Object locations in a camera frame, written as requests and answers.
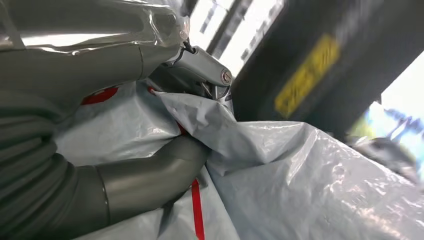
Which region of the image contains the grey plastic mailer package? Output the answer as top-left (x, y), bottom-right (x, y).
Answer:
top-left (53, 80), bottom-right (424, 240)

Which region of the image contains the ribbed grey left arm sleeve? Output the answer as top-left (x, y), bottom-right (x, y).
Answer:
top-left (0, 114), bottom-right (100, 240)

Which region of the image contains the black scale panel yellow label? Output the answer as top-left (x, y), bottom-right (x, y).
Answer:
top-left (230, 0), bottom-right (424, 142)

